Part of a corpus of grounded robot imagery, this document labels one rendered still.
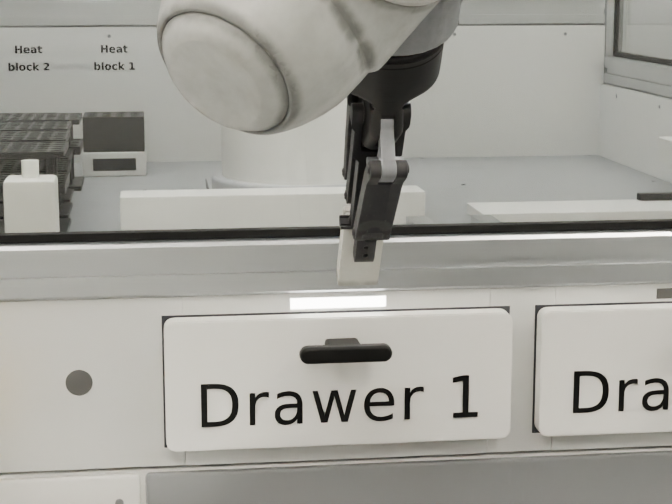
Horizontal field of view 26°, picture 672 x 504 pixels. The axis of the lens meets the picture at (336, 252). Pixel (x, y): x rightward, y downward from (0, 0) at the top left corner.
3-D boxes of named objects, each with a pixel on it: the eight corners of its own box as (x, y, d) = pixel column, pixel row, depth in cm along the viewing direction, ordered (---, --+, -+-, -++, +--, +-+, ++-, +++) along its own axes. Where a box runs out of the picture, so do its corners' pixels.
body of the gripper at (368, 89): (456, 62, 90) (438, 173, 96) (435, -19, 96) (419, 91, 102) (335, 63, 89) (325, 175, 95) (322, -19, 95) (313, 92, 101)
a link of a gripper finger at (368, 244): (378, 201, 103) (384, 231, 101) (372, 251, 106) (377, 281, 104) (357, 202, 102) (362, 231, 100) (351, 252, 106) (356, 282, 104)
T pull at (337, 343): (392, 362, 117) (392, 345, 117) (300, 365, 116) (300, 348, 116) (385, 351, 121) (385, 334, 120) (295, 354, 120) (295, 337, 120)
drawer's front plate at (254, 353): (510, 438, 124) (513, 312, 122) (166, 452, 120) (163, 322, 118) (505, 432, 125) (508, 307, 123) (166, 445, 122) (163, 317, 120)
